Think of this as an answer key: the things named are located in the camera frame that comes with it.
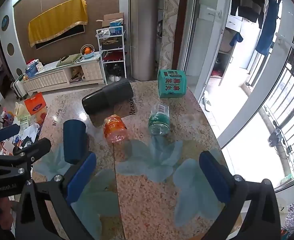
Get light blue fruit bowl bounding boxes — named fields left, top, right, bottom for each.
left=81, top=44, right=95, bottom=59

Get white suitcase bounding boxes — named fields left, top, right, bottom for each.
left=11, top=76, right=27, bottom=99

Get black ribbed cup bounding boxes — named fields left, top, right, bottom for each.
left=81, top=79, right=134, bottom=117

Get patterned beige curtain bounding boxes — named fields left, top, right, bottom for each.
left=159, top=0, right=182, bottom=70

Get white slippers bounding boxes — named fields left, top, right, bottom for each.
left=202, top=90, right=213, bottom=112

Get white television cabinet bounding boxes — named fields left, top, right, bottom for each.
left=22, top=55, right=105, bottom=93

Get blue and white box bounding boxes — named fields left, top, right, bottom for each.
left=109, top=21, right=124, bottom=35

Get yellow fringed cloth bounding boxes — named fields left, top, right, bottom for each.
left=27, top=0, right=89, bottom=47

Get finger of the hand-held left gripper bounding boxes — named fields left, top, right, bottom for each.
left=0, top=124, right=21, bottom=153
left=12, top=137, right=52, bottom=162

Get black wall television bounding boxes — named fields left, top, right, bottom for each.
left=34, top=24, right=85, bottom=50

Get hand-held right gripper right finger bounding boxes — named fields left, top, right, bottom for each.
left=199, top=151, right=281, bottom=240

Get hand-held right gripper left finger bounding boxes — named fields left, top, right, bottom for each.
left=15, top=152, right=97, bottom=240

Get teal cardboard box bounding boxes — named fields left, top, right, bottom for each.
left=157, top=69, right=188, bottom=99

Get silver standing air conditioner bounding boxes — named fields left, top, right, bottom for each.
left=129, top=0, right=160, bottom=81

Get blue storage box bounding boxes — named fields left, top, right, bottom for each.
left=25, top=62, right=38, bottom=78

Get balcony metal railing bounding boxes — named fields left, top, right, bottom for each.
left=262, top=62, right=294, bottom=180

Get open brown cardboard box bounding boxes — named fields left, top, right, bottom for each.
left=96, top=12, right=124, bottom=28

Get green plastic bottle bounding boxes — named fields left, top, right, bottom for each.
left=148, top=104, right=171, bottom=137

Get blue hanging garment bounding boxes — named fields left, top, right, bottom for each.
left=255, top=0, right=283, bottom=55

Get white metal shelf rack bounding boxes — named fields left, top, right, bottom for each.
left=96, top=26, right=127, bottom=85

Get small blue hanging cloth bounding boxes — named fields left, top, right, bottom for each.
left=229, top=32, right=244, bottom=47

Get striped dark sweater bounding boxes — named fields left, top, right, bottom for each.
left=229, top=0, right=266, bottom=29

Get pile of papers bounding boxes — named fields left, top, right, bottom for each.
left=0, top=120, right=41, bottom=155

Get beige bag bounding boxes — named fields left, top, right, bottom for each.
left=14, top=102, right=28, bottom=120

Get person's left hand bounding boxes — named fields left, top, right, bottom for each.
left=0, top=197, right=15, bottom=233

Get black shoes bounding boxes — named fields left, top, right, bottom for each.
left=268, top=128, right=283, bottom=147

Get dark blue cup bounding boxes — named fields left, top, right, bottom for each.
left=62, top=119, right=90, bottom=165

